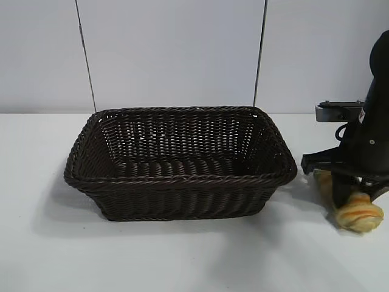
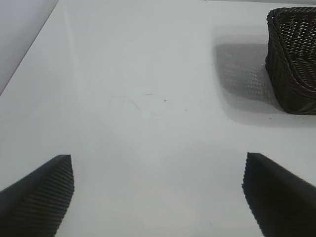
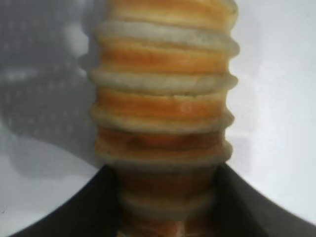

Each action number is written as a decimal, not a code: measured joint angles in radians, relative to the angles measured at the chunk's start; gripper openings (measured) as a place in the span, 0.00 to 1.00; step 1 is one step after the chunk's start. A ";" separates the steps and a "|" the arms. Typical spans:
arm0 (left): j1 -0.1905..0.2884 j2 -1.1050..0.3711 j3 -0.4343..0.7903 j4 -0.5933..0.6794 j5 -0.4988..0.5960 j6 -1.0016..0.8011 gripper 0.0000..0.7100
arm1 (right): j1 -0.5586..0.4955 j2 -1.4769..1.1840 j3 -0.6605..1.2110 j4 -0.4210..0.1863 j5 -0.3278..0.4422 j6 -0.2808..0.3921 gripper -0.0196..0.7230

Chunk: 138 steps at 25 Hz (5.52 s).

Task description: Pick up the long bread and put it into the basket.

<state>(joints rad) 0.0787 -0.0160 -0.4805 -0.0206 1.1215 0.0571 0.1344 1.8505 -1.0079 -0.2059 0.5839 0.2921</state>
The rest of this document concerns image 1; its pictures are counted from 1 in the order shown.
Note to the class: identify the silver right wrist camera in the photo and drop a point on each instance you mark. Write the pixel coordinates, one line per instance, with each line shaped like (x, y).
(337, 112)

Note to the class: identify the dark brown woven basket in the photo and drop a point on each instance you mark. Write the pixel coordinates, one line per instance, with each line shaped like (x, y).
(182, 194)

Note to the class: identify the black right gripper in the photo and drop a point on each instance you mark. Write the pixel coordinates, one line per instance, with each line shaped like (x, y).
(364, 152)

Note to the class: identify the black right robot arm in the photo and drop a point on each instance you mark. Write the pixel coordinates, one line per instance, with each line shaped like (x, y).
(381, 61)

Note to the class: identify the long striped bread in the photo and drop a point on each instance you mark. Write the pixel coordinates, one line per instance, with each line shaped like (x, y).
(358, 214)

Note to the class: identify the thin grey vertical rod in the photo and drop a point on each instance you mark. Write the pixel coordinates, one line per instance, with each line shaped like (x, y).
(259, 57)
(87, 57)

